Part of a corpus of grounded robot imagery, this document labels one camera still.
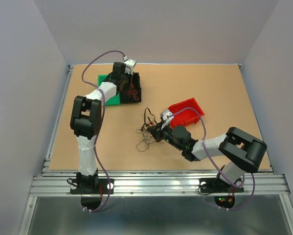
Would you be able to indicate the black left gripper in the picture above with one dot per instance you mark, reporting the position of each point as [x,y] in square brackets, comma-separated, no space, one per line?
[129,76]

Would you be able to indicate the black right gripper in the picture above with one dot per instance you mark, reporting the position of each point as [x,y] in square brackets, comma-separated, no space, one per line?
[156,132]

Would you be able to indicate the red plastic bin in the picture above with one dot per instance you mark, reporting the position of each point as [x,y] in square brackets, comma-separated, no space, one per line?
[187,117]

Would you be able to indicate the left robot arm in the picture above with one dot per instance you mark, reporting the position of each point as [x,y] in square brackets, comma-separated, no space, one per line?
[86,121]

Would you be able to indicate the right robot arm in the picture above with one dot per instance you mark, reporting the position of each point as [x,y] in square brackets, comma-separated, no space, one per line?
[233,154]

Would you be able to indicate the black plastic bin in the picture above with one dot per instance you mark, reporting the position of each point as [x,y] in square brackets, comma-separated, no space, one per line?
[132,93]

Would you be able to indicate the green plastic bin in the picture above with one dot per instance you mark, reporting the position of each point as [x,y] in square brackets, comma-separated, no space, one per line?
[115,100]

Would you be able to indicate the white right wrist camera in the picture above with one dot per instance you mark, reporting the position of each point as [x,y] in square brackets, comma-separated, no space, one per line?
[166,117]

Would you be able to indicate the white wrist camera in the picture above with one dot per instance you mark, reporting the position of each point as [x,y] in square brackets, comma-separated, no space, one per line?
[166,117]
[129,65]

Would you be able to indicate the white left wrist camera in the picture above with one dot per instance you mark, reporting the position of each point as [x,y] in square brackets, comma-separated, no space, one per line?
[129,65]

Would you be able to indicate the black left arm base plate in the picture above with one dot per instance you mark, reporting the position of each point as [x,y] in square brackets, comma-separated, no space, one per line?
[102,188]

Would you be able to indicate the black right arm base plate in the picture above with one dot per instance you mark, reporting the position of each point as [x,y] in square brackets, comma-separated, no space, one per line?
[215,185]

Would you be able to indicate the aluminium mounting rail frame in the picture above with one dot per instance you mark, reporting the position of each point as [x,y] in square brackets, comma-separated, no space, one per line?
[156,202]

